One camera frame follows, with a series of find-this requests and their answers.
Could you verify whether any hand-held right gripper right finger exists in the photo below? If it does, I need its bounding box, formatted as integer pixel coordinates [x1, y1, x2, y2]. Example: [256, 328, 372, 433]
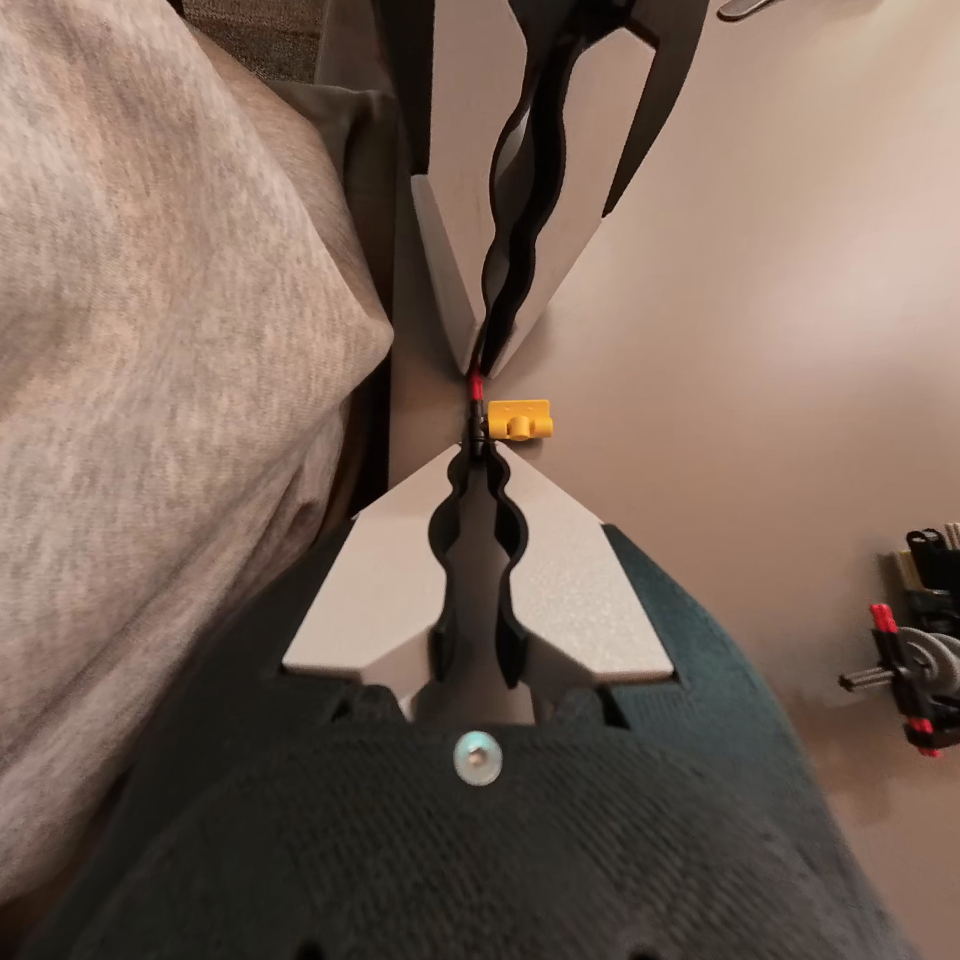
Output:
[483, 442, 676, 687]

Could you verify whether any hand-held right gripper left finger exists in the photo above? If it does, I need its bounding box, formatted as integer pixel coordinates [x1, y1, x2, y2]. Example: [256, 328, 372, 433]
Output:
[281, 442, 483, 687]

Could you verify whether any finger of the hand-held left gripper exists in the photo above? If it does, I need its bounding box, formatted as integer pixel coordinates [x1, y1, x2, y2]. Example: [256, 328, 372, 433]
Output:
[411, 0, 540, 376]
[482, 0, 711, 378]

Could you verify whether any yellow lego connector piece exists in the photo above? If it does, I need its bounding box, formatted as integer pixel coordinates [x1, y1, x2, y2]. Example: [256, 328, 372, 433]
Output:
[487, 397, 557, 444]

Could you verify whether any partly built lego model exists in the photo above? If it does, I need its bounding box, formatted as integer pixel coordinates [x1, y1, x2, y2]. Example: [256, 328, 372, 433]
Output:
[838, 521, 960, 760]

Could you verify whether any person's grey sweatshirt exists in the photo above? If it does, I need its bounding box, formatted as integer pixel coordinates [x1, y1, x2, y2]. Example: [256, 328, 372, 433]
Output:
[0, 0, 396, 909]

